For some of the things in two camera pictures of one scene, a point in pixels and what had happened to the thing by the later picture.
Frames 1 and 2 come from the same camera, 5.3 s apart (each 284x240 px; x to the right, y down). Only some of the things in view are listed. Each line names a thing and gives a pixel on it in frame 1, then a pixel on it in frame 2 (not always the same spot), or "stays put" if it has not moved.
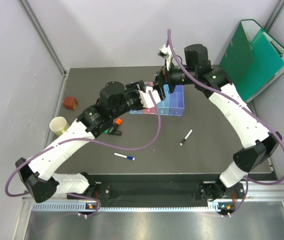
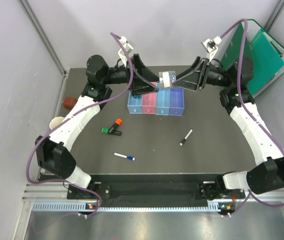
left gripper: x=134 y=88 to x=138 y=86
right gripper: x=162 y=78 to x=197 y=73
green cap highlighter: x=116 y=133 stays put
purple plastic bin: x=176 y=105 stays put
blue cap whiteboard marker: x=129 y=157 stays put
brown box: x=70 y=103 stays put
